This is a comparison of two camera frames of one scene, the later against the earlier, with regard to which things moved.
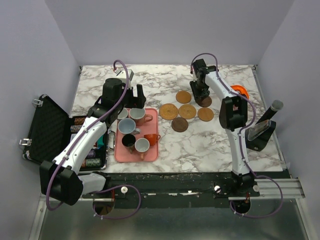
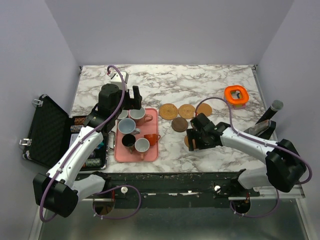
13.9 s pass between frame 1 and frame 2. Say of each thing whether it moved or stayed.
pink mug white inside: stayed
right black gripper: moved
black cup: stayed
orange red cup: stayed
